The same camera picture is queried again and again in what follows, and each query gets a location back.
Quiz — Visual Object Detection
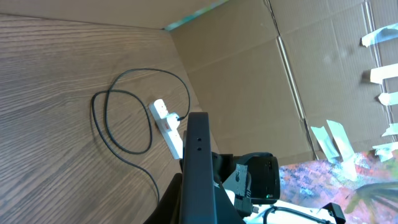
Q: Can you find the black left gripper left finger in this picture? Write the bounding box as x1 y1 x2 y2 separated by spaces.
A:
144 173 182 224

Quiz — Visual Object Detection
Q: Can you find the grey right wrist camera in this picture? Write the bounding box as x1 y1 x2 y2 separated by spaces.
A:
223 164 258 218

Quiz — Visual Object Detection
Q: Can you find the white power strip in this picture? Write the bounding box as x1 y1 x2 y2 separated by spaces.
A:
149 99 183 159

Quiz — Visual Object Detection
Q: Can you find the Samsung Galaxy smartphone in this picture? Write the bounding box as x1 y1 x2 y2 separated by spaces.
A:
180 112 217 224

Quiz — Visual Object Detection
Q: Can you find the black charging cable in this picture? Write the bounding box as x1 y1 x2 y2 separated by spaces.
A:
90 68 191 205

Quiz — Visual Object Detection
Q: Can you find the white charger plug adapter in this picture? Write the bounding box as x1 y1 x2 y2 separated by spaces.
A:
161 113 180 132

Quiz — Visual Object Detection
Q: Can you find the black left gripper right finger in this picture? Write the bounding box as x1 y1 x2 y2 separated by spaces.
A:
214 186 245 224

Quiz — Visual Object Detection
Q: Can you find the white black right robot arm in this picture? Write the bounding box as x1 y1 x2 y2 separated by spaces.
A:
212 152 346 224

